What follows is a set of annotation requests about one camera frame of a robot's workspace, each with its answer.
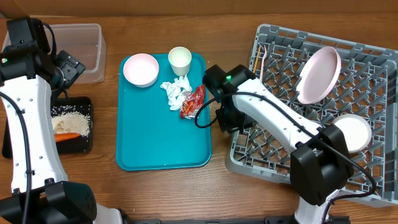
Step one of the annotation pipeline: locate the orange carrot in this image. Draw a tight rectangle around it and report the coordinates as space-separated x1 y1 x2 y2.
55 133 80 142

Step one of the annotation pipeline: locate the white bowl with scraps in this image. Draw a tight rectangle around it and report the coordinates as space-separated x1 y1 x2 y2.
123 54 159 88

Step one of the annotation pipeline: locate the white round plate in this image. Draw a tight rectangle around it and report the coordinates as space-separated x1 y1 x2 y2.
296 46 341 104

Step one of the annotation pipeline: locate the white bowl with peanuts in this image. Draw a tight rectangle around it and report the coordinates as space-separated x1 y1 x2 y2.
332 114 372 153

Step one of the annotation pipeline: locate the grey dishwasher rack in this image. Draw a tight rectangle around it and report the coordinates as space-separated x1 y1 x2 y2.
224 23 398 208

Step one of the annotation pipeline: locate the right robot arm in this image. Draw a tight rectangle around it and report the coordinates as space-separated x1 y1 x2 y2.
203 65 354 223

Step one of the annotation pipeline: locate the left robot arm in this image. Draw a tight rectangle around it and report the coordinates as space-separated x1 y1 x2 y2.
1 17 130 223

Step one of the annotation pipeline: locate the clear plastic bin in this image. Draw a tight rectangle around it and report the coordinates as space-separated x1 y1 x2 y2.
1 17 106 89

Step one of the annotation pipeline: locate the red snack wrapper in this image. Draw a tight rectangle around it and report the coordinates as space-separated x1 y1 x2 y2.
180 85 206 119

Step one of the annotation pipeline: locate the peanuts and rice pile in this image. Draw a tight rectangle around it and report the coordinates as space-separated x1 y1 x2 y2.
51 105 91 137

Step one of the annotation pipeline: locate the crumpled white napkin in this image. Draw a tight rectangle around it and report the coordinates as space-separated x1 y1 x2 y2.
160 75 192 111

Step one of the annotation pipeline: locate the black plastic tray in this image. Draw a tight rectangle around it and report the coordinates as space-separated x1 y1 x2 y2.
2 96 94 159

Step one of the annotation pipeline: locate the wooden chopstick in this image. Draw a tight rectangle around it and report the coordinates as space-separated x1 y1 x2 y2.
252 45 262 74

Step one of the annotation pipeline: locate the white paper cup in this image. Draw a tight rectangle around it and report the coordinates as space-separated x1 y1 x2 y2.
168 47 192 76

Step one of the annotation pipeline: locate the teal serving tray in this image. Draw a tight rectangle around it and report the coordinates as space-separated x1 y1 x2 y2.
116 54 212 171

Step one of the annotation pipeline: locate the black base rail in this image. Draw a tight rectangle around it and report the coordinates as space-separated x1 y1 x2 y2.
130 215 351 224

